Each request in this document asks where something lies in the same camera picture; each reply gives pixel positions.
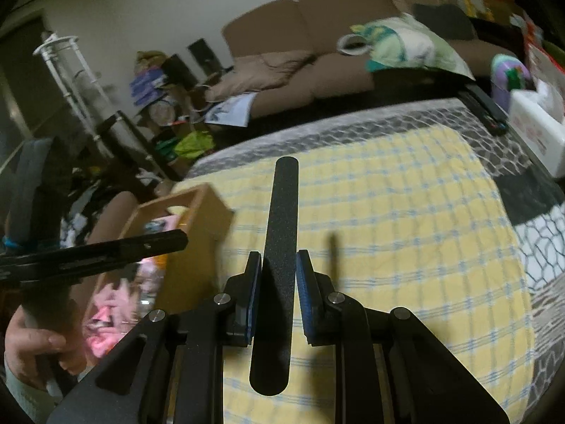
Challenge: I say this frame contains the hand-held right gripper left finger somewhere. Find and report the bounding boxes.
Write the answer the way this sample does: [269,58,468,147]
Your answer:
[46,252,262,424]

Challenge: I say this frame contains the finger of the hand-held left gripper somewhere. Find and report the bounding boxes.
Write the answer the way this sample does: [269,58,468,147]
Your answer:
[57,254,148,281]
[86,229,190,260]

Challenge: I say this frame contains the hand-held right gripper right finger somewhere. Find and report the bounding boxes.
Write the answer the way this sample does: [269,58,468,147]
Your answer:
[297,251,510,424]

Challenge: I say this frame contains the black nail file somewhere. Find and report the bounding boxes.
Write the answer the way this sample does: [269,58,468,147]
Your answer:
[248,157,302,396]

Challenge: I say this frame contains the wooden box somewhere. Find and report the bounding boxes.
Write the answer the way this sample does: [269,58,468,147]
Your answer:
[86,184,234,363]

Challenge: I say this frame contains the person's left hand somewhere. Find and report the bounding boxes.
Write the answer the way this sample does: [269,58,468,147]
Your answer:
[4,313,67,389]

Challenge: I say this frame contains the pink fabric item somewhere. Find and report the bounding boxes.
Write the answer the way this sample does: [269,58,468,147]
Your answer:
[86,216,177,358]

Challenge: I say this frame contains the black wooden chair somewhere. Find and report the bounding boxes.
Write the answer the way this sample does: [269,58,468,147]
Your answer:
[97,110,177,182]

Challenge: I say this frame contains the green bag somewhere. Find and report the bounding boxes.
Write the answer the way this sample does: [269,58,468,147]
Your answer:
[154,132,215,162]

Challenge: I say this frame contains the yellow plaid cloth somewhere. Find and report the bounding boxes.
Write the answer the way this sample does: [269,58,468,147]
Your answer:
[170,124,537,424]

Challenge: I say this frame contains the dark sliding door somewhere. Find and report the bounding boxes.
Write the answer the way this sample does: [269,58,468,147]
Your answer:
[0,13,58,173]

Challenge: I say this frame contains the round tin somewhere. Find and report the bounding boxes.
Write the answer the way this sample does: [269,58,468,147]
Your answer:
[148,99,175,126]

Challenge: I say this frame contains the white rack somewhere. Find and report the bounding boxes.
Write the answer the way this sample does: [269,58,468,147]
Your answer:
[33,33,115,155]

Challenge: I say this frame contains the stack of purple boxes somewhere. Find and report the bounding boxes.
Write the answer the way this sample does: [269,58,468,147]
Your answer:
[129,67,166,109]

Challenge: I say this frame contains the printed paper sheet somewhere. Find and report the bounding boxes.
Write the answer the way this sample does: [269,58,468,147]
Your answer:
[205,95,254,126]

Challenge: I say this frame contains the straw hat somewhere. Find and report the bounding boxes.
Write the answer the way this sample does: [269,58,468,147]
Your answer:
[135,51,166,69]

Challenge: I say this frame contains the black speaker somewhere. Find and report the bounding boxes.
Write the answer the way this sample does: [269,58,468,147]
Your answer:
[188,39,221,76]
[163,55,197,89]

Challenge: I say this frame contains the brown cushion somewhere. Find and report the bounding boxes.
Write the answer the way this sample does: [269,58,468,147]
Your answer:
[205,49,316,102]

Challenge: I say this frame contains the white round hoop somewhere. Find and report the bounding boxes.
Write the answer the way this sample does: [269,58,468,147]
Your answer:
[338,33,372,57]

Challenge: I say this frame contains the green white printed pillow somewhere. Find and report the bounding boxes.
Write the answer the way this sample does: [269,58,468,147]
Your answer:
[362,13,475,81]

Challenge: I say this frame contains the white tissue box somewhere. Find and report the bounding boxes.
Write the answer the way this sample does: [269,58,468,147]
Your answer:
[507,84,565,177]

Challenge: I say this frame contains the brown sofa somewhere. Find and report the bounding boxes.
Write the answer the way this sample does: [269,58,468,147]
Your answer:
[221,0,522,118]

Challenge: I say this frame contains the purple green toy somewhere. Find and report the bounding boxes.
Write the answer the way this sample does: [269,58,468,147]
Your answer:
[491,54,533,107]

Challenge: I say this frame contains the dark grey cushion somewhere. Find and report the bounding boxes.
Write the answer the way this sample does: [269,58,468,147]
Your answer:
[412,4,478,41]

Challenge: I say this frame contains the pile of red packages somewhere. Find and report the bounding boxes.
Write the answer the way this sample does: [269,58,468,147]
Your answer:
[474,0,565,93]

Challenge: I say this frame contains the white cables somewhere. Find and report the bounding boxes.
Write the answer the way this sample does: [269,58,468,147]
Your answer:
[192,82,221,124]

